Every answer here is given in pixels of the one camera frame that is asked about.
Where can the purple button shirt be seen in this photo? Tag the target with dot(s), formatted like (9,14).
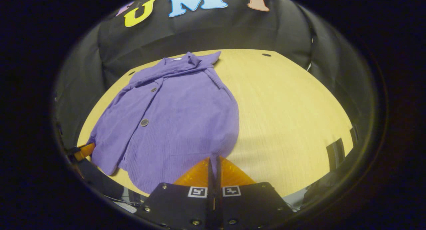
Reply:
(179,123)

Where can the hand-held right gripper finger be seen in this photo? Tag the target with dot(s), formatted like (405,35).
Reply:
(211,196)
(218,196)

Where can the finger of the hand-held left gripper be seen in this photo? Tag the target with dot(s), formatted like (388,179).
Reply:
(83,151)

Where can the black table edge bracket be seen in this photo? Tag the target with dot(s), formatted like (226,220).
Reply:
(336,153)
(353,134)

